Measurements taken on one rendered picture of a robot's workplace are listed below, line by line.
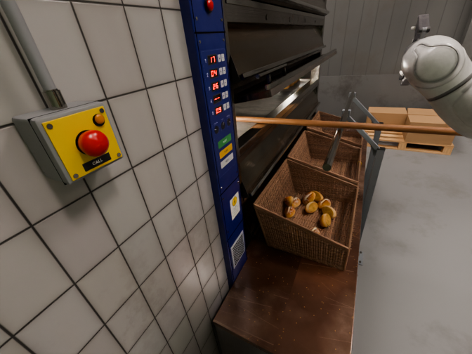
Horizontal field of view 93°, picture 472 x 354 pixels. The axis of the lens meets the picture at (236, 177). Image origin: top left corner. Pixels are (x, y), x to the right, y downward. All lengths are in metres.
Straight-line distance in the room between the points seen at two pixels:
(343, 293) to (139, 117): 1.06
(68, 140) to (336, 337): 1.05
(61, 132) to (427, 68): 0.70
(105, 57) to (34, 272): 0.39
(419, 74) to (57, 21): 0.69
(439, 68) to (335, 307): 0.91
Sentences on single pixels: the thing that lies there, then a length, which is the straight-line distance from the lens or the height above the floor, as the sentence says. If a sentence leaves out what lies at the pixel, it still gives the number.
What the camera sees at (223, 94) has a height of 1.43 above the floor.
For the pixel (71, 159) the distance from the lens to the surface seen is 0.41.
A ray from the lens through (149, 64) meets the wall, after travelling 0.59.
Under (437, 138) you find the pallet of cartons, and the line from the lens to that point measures 4.10.
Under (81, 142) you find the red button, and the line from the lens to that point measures 0.39.
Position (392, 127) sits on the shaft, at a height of 1.20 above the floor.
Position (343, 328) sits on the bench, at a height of 0.58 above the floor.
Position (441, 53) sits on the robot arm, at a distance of 0.68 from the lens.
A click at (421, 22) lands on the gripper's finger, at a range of 0.97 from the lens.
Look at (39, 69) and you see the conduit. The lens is 0.43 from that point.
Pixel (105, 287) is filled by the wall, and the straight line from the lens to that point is 0.62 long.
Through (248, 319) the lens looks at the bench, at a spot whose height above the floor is 0.58.
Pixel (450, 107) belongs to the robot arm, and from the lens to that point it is 0.75.
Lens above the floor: 1.57
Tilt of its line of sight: 31 degrees down
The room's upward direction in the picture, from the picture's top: 6 degrees counter-clockwise
